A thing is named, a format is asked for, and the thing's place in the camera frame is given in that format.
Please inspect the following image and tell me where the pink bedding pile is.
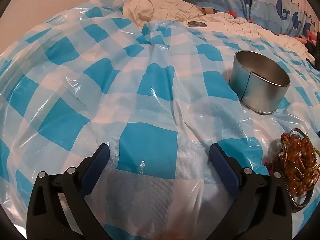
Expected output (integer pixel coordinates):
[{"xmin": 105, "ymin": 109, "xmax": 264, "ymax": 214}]
[{"xmin": 295, "ymin": 30, "xmax": 317, "ymax": 45}]

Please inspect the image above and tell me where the silver tin lid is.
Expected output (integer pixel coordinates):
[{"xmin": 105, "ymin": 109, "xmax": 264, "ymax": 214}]
[{"xmin": 188, "ymin": 21, "xmax": 207, "ymax": 28}]

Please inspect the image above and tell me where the black cord bangle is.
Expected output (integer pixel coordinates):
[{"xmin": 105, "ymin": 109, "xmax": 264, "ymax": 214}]
[{"xmin": 278, "ymin": 128, "xmax": 319, "ymax": 213}]

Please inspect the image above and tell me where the round silver metal tin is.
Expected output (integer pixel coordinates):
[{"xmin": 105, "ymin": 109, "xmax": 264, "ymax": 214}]
[{"xmin": 229, "ymin": 50, "xmax": 291, "ymax": 115}]

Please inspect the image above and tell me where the blue white checkered plastic sheet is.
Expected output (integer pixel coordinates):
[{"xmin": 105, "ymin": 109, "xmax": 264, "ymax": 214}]
[{"xmin": 1, "ymin": 0, "xmax": 319, "ymax": 239}]

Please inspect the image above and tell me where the black clothes pile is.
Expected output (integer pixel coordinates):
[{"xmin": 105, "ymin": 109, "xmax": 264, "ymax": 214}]
[{"xmin": 305, "ymin": 31, "xmax": 319, "ymax": 70}]

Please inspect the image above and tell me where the white grid-lined quilt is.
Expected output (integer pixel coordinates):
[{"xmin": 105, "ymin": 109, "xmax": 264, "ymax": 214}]
[{"xmin": 123, "ymin": 0, "xmax": 314, "ymax": 61}]

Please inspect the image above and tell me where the amber bead bracelet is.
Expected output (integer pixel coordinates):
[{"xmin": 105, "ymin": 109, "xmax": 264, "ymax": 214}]
[{"xmin": 271, "ymin": 132, "xmax": 320, "ymax": 196}]

